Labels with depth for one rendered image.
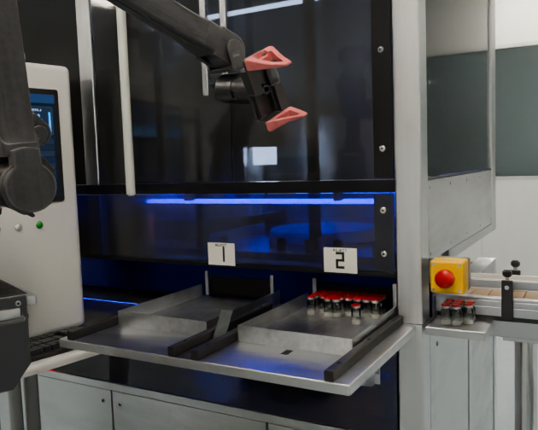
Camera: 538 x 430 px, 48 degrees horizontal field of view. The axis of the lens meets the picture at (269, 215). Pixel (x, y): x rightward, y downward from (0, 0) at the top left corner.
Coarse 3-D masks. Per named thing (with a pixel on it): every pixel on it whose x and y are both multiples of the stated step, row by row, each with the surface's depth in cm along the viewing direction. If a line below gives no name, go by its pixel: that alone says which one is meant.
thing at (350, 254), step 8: (328, 248) 145; (336, 248) 144; (344, 248) 143; (352, 248) 142; (328, 256) 145; (336, 256) 144; (344, 256) 143; (352, 256) 142; (328, 264) 145; (344, 264) 143; (352, 264) 142; (344, 272) 143; (352, 272) 142
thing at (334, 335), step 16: (288, 304) 148; (304, 304) 156; (256, 320) 135; (272, 320) 141; (288, 320) 143; (304, 320) 143; (320, 320) 142; (336, 320) 142; (368, 320) 141; (384, 320) 132; (240, 336) 128; (256, 336) 126; (272, 336) 124; (288, 336) 122; (304, 336) 121; (320, 336) 119; (336, 336) 118; (352, 336) 128; (336, 352) 117
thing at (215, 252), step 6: (210, 246) 162; (216, 246) 161; (222, 246) 160; (228, 246) 159; (234, 246) 158; (210, 252) 162; (216, 252) 161; (222, 252) 160; (228, 252) 159; (234, 252) 158; (210, 258) 162; (216, 258) 161; (222, 258) 160; (228, 258) 159; (234, 258) 158; (222, 264) 160; (228, 264) 159; (234, 264) 158
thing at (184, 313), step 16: (192, 288) 170; (144, 304) 153; (160, 304) 158; (176, 304) 164; (192, 304) 164; (208, 304) 163; (224, 304) 162; (240, 304) 162; (256, 304) 151; (272, 304) 158; (128, 320) 144; (144, 320) 141; (160, 320) 139; (176, 320) 136; (192, 320) 134; (208, 320) 133
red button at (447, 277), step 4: (440, 272) 129; (444, 272) 128; (448, 272) 128; (452, 272) 129; (436, 276) 129; (440, 276) 129; (444, 276) 128; (448, 276) 128; (452, 276) 128; (436, 280) 129; (440, 280) 129; (444, 280) 128; (448, 280) 128; (452, 280) 128; (436, 284) 130; (440, 284) 129; (444, 284) 128; (448, 284) 128; (452, 284) 128
